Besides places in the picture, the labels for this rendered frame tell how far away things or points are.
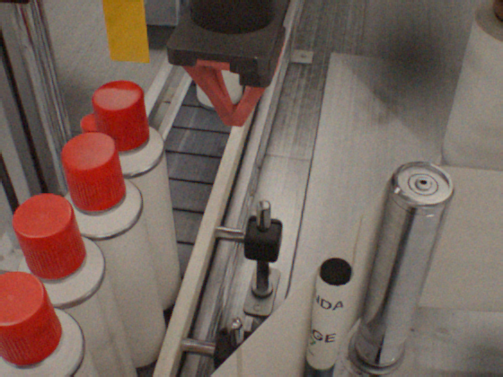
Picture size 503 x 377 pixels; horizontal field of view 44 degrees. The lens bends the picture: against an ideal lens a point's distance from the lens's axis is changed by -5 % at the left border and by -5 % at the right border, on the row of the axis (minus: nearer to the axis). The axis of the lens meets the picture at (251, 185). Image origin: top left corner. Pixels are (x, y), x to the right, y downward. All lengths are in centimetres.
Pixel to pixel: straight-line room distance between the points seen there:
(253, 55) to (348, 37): 56
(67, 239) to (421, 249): 20
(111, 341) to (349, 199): 30
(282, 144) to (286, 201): 9
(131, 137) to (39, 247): 11
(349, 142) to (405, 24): 36
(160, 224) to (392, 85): 40
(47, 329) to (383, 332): 24
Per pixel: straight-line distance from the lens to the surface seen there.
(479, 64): 56
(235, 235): 55
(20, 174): 58
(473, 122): 58
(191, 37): 42
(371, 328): 47
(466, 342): 55
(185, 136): 69
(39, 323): 31
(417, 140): 70
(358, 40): 94
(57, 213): 34
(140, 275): 42
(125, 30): 46
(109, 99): 41
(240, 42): 41
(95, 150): 37
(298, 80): 85
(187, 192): 63
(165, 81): 63
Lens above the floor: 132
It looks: 45 degrees down
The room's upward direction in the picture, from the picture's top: straight up
